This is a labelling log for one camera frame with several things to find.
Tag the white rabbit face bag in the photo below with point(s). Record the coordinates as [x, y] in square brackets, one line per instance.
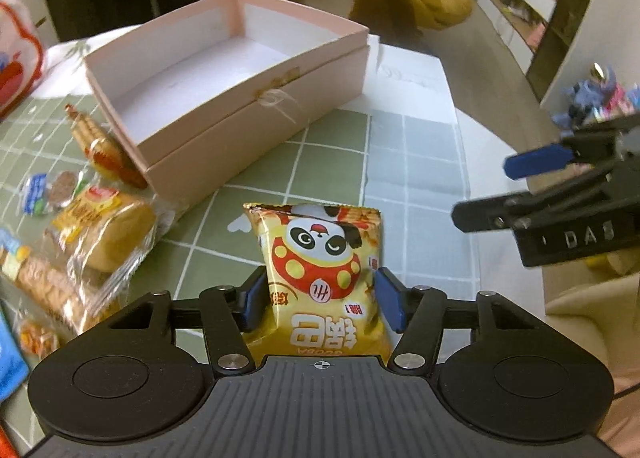
[17, 38]

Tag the blue plush toy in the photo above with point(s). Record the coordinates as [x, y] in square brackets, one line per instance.
[585, 98]

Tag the blue cartoon snack packet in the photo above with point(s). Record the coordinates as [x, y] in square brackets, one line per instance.
[10, 358]

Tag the white paper sheet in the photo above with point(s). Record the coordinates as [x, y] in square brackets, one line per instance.
[415, 83]

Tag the clear rice cracker packet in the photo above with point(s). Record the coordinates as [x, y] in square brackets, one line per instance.
[102, 151]

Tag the beige cloth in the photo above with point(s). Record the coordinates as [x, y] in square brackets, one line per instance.
[590, 298]

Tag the yellow panda snack packet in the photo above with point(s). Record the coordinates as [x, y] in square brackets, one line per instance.
[320, 258]

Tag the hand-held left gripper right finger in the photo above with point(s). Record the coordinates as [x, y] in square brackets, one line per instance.
[390, 298]

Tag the white leaf print cloth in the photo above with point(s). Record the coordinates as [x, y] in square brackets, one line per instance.
[65, 63]

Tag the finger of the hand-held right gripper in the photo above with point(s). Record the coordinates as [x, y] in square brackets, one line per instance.
[537, 162]
[485, 213]

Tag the green checked tablecloth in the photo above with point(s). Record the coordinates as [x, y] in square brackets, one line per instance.
[415, 178]

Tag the long bread packet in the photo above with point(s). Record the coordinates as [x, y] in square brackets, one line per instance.
[45, 278]

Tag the pink cardboard box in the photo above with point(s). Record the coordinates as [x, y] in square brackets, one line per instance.
[225, 128]

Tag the small blue cookie packet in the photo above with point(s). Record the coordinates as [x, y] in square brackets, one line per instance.
[42, 193]

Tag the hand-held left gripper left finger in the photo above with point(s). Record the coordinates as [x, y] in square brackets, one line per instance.
[255, 303]

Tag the small orange snack packet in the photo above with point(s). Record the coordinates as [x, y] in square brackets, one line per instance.
[37, 338]

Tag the white shelf cabinet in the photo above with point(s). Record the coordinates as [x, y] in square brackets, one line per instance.
[570, 13]

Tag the round bun packet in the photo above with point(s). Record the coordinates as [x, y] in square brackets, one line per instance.
[115, 233]

